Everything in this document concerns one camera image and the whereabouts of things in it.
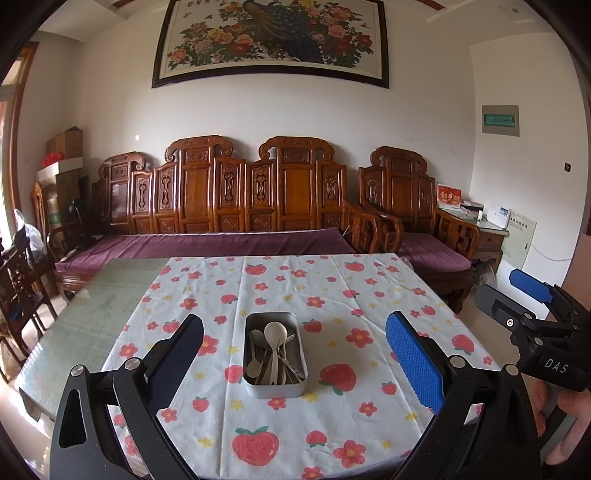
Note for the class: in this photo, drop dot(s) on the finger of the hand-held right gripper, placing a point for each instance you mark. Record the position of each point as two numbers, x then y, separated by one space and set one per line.
531 284
503 309

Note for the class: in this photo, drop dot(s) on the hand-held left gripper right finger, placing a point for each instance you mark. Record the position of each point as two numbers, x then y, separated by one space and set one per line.
415 364

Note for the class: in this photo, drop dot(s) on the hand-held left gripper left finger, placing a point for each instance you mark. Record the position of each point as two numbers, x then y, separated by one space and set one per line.
180 364

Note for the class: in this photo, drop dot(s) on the small white spoon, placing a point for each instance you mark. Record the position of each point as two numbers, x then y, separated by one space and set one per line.
254 368

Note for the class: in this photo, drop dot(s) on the wooden chopstick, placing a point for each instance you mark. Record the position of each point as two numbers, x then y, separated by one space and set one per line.
267 374

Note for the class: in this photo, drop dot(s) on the rectangular metal tray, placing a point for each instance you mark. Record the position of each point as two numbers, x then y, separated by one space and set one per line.
277 387

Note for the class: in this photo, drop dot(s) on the large white spoon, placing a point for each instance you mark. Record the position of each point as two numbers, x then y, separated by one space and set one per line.
275 333

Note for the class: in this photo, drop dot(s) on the person's right hand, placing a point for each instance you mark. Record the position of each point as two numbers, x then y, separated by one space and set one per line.
577 420

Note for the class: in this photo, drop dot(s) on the grey plastic bag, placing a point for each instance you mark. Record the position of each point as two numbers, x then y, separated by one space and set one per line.
485 277

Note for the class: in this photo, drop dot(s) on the white panel board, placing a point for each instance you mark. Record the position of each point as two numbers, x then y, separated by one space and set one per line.
519 240

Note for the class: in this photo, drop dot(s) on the wooden side table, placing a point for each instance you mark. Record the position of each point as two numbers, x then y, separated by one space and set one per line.
489 244

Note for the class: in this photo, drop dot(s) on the white desk device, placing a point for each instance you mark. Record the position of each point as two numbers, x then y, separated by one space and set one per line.
498 214

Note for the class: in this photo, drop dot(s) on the tissue box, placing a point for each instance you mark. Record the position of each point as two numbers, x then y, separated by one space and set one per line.
473 208

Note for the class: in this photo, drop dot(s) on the red card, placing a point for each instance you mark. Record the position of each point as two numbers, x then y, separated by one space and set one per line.
449 196

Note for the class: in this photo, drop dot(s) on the strawberry flower print tablecloth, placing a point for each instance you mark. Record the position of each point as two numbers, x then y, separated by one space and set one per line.
323 286

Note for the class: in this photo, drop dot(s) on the carved wooden armchair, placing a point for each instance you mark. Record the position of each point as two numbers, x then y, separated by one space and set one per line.
401 194

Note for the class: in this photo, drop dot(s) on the carved wooden sofa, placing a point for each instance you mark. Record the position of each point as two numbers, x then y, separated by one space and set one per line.
198 194

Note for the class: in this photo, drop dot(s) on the carved dark wooden chair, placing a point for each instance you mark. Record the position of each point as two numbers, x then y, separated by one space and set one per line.
23 286

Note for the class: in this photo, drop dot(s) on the black desk lamp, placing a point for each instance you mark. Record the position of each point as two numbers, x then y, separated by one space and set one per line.
76 217

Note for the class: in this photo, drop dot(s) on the stack of cardboard boxes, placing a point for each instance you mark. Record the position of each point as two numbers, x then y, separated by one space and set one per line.
64 198

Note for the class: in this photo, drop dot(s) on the clear plastic bag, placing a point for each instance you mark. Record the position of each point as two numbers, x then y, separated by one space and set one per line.
27 228

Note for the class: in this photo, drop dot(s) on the white cardboard box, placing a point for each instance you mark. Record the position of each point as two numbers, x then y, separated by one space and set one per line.
60 170

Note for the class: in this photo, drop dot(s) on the brown cardboard box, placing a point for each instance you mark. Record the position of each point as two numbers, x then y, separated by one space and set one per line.
64 142

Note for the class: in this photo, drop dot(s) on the framed peacock flower painting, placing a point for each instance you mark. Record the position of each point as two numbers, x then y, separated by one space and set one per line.
272 41

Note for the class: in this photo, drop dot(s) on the grey wall electrical box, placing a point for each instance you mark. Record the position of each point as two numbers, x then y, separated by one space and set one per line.
500 120

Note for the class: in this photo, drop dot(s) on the wooden door frame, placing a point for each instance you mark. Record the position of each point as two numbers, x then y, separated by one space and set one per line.
21 115

